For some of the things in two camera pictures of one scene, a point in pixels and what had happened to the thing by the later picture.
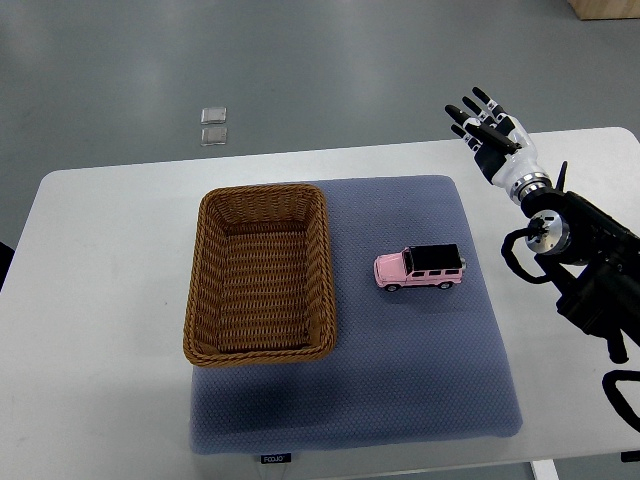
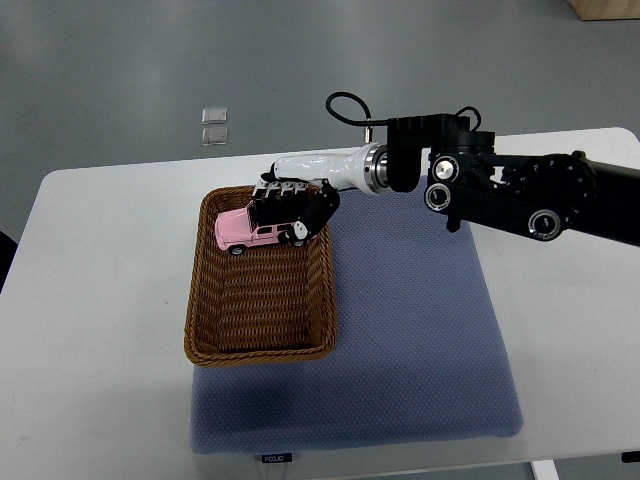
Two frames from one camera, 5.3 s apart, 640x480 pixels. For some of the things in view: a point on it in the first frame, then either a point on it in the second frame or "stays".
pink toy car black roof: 426,266 -> 236,230
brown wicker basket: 261,287 stays
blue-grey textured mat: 416,355 stays
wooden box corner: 605,9 stays
